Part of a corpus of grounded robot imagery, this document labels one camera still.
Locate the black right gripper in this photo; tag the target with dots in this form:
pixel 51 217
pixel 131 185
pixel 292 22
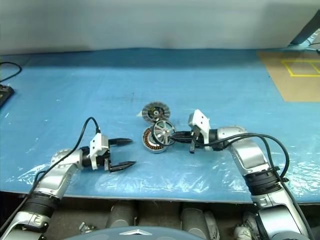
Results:
pixel 195 137

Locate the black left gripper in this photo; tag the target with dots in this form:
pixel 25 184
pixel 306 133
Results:
pixel 102 161

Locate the black silver spoked rotor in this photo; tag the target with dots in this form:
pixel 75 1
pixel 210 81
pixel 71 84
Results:
pixel 163 132

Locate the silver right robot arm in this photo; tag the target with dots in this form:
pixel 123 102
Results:
pixel 250 155

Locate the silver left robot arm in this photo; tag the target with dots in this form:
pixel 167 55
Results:
pixel 60 170

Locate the motor housing with copper windings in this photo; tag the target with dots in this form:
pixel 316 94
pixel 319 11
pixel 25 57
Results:
pixel 147 142

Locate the grey ribbed motor lid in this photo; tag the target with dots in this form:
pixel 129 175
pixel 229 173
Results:
pixel 163 110

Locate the grey rounded robot leg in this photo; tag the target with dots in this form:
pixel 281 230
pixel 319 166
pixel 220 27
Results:
pixel 193 220
pixel 121 216

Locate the blue plastic table cover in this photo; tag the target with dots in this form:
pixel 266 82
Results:
pixel 75 95

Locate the whitish crumpled floor object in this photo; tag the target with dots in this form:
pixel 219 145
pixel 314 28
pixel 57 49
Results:
pixel 246 225
pixel 87 227

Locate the grey robot torso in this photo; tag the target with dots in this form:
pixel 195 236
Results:
pixel 135 235

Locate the white backdrop sheet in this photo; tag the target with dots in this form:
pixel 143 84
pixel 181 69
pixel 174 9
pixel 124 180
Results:
pixel 150 22

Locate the brown cardboard sheet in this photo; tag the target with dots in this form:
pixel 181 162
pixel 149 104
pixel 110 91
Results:
pixel 295 90

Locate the black power strip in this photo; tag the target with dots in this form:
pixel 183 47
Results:
pixel 5 95

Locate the dark slanted stand leg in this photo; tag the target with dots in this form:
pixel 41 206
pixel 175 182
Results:
pixel 306 30

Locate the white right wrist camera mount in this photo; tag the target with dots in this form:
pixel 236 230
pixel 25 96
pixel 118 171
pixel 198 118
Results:
pixel 201 120

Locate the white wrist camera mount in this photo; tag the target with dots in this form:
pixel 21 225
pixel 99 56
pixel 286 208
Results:
pixel 96 147
pixel 201 120

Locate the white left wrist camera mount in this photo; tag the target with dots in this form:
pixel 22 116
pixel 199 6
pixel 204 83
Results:
pixel 96 147

